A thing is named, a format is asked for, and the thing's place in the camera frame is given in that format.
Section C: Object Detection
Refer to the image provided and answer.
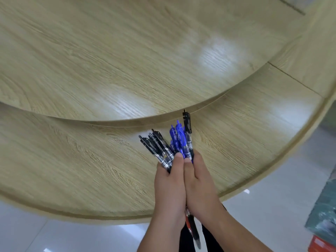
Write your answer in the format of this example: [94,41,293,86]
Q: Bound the person's right hand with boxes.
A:
[183,150,226,223]

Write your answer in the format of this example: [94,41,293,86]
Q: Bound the person's left hand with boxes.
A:
[154,152,187,229]

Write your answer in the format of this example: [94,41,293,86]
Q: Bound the pile of blue black pens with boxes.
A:
[138,109,203,250]

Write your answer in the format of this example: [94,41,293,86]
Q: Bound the person's left forearm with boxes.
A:
[136,217,187,252]

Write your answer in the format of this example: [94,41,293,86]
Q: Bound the person's right forearm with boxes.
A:
[202,204,273,252]

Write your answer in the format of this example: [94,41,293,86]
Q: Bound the person's black trousers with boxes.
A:
[178,204,226,252]

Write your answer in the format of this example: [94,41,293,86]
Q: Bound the green patterned box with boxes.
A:
[304,165,336,239]

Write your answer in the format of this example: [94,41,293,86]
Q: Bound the red box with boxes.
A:
[307,234,336,252]

